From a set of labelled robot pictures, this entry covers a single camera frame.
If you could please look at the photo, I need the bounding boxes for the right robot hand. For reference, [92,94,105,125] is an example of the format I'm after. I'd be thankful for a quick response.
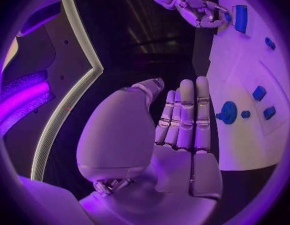
[175,0,231,29]

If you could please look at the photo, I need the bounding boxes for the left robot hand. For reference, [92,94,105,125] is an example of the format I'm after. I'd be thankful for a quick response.
[75,76,224,225]

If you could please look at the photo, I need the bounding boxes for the white task board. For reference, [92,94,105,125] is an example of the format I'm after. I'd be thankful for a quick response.
[206,0,290,172]

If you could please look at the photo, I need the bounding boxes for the long blue cylinder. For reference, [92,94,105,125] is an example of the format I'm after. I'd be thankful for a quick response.
[233,4,249,34]

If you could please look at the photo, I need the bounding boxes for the blue plug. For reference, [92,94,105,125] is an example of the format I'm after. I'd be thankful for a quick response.
[264,36,277,51]

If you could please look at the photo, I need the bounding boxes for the blue gear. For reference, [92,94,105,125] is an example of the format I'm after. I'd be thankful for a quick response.
[215,100,239,125]

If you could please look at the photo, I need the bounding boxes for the blue block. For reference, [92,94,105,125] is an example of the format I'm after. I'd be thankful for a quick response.
[262,106,277,121]
[251,85,268,102]

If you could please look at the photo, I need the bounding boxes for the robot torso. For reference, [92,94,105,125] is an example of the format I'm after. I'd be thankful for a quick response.
[0,0,105,182]

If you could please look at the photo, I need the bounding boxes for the glowing light bar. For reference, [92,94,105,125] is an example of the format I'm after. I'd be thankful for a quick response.
[0,82,52,125]

